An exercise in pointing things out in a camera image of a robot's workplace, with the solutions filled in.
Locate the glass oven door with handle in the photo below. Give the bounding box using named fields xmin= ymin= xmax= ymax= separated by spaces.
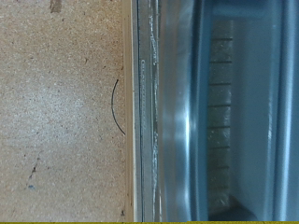
xmin=132 ymin=0 xmax=283 ymax=222

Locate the silver toaster oven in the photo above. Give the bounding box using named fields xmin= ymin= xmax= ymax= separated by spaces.
xmin=274 ymin=0 xmax=299 ymax=222

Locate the wire oven rack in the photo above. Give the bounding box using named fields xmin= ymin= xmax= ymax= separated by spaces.
xmin=207 ymin=20 xmax=234 ymax=216

